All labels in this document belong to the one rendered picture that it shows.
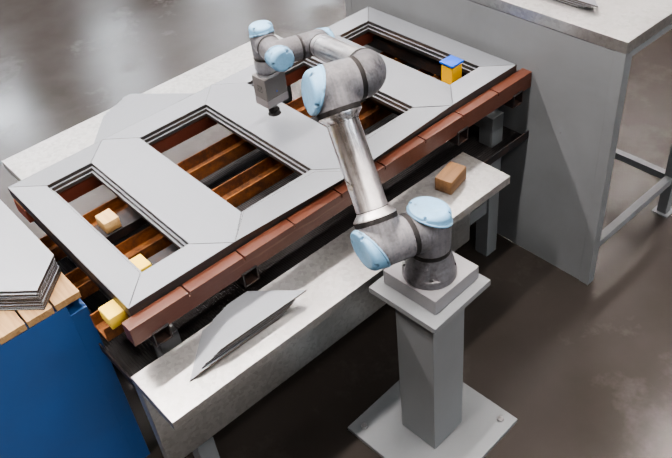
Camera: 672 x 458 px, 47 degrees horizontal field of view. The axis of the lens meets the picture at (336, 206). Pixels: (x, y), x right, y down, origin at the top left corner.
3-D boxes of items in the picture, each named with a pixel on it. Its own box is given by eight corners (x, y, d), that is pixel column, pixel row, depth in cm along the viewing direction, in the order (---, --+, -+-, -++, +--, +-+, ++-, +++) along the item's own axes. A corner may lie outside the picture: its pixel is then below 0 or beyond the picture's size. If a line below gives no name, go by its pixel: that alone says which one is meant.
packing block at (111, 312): (101, 318, 205) (97, 308, 203) (118, 308, 208) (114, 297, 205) (112, 330, 202) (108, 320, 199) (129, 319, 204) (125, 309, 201)
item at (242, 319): (165, 356, 206) (162, 346, 203) (280, 278, 224) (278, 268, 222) (191, 382, 198) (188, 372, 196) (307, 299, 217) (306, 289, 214)
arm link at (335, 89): (427, 255, 197) (358, 49, 194) (375, 276, 192) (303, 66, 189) (407, 255, 208) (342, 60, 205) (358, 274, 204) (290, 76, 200)
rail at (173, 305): (127, 338, 200) (121, 322, 196) (521, 82, 277) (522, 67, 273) (135, 346, 198) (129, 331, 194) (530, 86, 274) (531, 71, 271)
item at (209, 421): (164, 458, 226) (133, 384, 203) (461, 235, 287) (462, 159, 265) (171, 467, 223) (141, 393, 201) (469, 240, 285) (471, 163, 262)
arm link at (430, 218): (461, 249, 206) (462, 209, 197) (417, 267, 202) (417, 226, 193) (436, 224, 214) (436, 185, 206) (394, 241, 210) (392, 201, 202)
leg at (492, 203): (475, 249, 324) (479, 113, 280) (484, 242, 326) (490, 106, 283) (486, 256, 320) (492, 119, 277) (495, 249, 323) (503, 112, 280)
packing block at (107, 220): (97, 225, 235) (94, 215, 233) (112, 217, 237) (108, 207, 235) (107, 234, 231) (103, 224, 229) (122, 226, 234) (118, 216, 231)
